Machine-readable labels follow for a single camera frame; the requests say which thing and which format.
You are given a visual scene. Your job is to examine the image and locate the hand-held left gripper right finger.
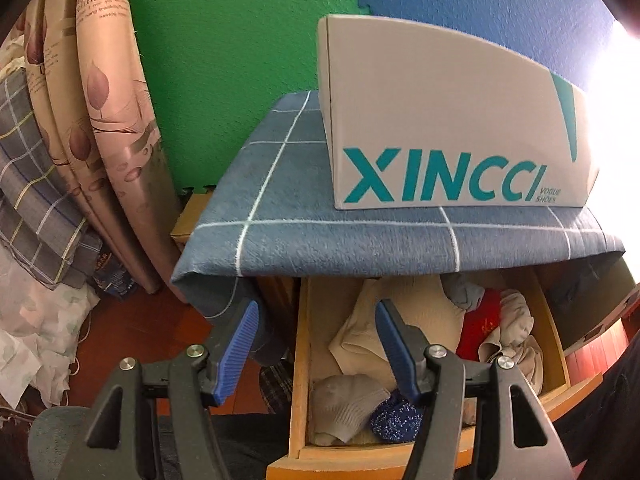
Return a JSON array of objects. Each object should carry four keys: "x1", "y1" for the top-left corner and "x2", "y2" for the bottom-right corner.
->
[{"x1": 375, "y1": 299, "x2": 576, "y2": 480}]

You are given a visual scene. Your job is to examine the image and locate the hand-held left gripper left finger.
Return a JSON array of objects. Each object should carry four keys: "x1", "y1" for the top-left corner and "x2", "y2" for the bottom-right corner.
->
[{"x1": 62, "y1": 302, "x2": 261, "y2": 480}]

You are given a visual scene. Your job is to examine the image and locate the beige underwear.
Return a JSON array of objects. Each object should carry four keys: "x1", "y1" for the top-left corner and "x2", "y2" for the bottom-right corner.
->
[{"x1": 327, "y1": 277, "x2": 468, "y2": 391}]

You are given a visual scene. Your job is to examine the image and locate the wooden drawer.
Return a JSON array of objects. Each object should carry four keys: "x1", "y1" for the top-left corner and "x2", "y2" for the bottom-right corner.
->
[{"x1": 266, "y1": 267, "x2": 606, "y2": 480}]

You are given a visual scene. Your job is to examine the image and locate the dark blue sparkly sock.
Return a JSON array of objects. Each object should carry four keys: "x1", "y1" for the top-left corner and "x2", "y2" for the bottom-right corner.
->
[{"x1": 369, "y1": 391, "x2": 425, "y2": 445}]

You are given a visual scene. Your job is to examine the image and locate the grey sock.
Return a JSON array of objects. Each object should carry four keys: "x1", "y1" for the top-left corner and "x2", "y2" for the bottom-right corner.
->
[{"x1": 311, "y1": 374, "x2": 393, "y2": 447}]

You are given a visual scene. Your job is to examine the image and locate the red sock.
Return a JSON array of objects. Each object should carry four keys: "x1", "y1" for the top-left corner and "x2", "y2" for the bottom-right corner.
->
[{"x1": 457, "y1": 289, "x2": 506, "y2": 361}]

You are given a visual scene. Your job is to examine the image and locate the cream socks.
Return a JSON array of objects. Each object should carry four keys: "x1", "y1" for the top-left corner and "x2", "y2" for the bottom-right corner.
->
[{"x1": 477, "y1": 289, "x2": 546, "y2": 396}]

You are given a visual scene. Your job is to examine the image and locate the white shoe box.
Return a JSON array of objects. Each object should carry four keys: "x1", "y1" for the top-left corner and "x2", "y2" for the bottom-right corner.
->
[{"x1": 316, "y1": 14, "x2": 601, "y2": 211}]

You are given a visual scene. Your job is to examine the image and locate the dark plaid cloth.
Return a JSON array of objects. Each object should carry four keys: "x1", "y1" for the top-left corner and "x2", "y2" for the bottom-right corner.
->
[{"x1": 260, "y1": 360, "x2": 296, "y2": 416}]

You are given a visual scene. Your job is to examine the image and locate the blue-grey cloth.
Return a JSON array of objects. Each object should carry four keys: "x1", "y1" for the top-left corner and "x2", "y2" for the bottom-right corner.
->
[{"x1": 442, "y1": 272, "x2": 486, "y2": 313}]

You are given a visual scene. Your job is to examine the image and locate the dark printed packet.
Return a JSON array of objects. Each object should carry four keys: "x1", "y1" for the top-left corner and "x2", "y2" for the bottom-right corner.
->
[{"x1": 92, "y1": 255, "x2": 136, "y2": 301}]

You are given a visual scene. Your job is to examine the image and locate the blue checked cloth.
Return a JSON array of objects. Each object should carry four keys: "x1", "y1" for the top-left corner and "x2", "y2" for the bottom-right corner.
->
[{"x1": 170, "y1": 91, "x2": 627, "y2": 366}]

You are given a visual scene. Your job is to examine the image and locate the grey-green round seat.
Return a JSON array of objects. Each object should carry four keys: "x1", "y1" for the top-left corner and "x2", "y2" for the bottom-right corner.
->
[{"x1": 27, "y1": 405, "x2": 101, "y2": 480}]

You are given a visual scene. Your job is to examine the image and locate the white leaf-print cloth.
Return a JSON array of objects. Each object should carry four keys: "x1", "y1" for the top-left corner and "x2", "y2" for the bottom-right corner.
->
[{"x1": 0, "y1": 245, "x2": 101, "y2": 408}]

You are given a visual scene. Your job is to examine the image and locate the grey plaid blanket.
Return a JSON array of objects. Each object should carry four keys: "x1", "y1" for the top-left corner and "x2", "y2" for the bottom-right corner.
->
[{"x1": 0, "y1": 67, "x2": 103, "y2": 291}]

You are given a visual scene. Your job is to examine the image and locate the floral beige curtain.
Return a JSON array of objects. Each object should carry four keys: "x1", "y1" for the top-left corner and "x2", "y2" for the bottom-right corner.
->
[{"x1": 20, "y1": 0, "x2": 183, "y2": 293}]

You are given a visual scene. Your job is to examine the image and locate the green foam mat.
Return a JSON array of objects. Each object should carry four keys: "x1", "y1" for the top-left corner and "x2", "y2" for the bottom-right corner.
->
[{"x1": 127, "y1": 0, "x2": 373, "y2": 201}]

